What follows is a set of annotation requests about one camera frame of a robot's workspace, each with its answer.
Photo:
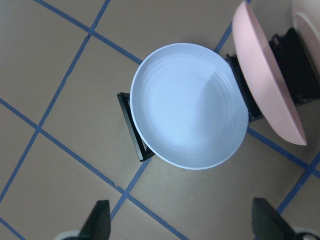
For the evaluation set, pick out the white plate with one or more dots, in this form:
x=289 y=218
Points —
x=306 y=20

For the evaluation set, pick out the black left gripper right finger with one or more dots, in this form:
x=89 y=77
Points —
x=267 y=224

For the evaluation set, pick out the pink plate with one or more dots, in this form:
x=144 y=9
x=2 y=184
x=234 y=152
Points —
x=264 y=77

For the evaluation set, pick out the black plate rack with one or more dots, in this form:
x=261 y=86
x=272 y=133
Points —
x=297 y=68

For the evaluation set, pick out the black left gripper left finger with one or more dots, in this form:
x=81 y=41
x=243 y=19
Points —
x=98 y=223

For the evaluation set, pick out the blue plate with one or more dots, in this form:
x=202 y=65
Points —
x=187 y=107

